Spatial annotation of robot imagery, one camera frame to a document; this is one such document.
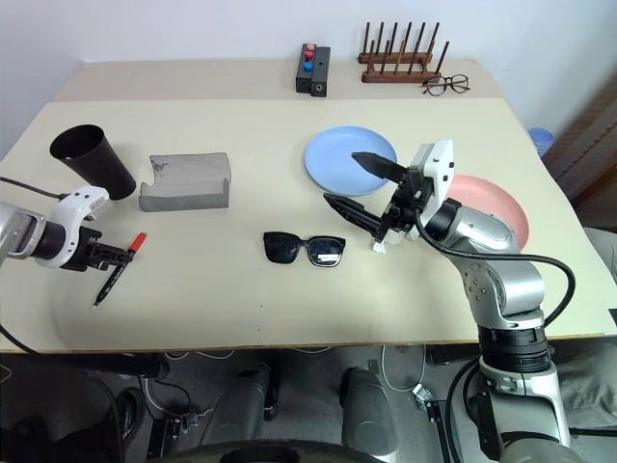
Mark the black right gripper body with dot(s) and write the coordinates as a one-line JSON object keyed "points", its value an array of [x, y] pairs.
{"points": [[405, 205]]}

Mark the brown wooden peg rack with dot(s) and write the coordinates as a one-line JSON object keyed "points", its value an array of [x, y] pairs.
{"points": [[400, 76]]}

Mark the white marker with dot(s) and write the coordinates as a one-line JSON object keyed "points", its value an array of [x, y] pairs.
{"points": [[378, 247]]}

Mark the black box with coloured buttons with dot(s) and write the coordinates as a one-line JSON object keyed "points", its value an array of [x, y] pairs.
{"points": [[303, 77]]}

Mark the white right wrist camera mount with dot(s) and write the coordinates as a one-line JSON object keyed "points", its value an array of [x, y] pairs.
{"points": [[439, 166]]}

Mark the blue water bottle cap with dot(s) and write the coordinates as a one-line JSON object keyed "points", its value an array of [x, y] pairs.
{"points": [[541, 140]]}

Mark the black sunglasses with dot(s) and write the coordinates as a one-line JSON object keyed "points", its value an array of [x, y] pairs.
{"points": [[282, 247]]}

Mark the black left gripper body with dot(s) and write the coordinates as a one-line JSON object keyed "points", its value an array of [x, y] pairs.
{"points": [[88, 248]]}

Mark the black plastic cup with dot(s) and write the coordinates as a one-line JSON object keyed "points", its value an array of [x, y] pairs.
{"points": [[96, 161]]}

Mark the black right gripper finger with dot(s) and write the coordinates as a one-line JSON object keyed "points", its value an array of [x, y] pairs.
{"points": [[356, 213], [381, 165]]}

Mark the dark thin-rimmed eyeglasses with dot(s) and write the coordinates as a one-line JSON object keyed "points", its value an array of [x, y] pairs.
{"points": [[446, 87]]}

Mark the blue plate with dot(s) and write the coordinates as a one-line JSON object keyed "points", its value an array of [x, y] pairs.
{"points": [[332, 164]]}

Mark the dark grey rounded housing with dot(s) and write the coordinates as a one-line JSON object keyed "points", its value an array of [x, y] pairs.
{"points": [[368, 410], [241, 405]]}

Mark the black box with round socket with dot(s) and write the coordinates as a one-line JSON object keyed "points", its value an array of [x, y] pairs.
{"points": [[320, 77]]}

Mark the small metal clamp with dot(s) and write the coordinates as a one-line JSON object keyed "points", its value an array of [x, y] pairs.
{"points": [[422, 395]]}

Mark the grey fabric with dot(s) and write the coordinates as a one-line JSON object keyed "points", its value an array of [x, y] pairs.
{"points": [[602, 260]]}

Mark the grey transparent tray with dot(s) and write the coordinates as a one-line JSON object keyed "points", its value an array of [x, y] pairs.
{"points": [[188, 185]]}

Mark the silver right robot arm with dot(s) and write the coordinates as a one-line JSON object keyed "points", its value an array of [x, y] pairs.
{"points": [[482, 231]]}

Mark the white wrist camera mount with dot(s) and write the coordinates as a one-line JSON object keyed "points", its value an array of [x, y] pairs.
{"points": [[439, 166], [77, 202]]}

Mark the black marker with red cap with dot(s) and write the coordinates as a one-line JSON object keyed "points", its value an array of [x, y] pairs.
{"points": [[111, 282]]}

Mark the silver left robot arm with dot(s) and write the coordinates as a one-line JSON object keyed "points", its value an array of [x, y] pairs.
{"points": [[19, 232]]}

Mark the pink plate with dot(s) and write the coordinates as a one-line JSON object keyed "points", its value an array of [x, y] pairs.
{"points": [[491, 200]]}

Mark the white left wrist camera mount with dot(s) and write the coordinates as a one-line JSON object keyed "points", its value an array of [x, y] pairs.
{"points": [[77, 202]]}

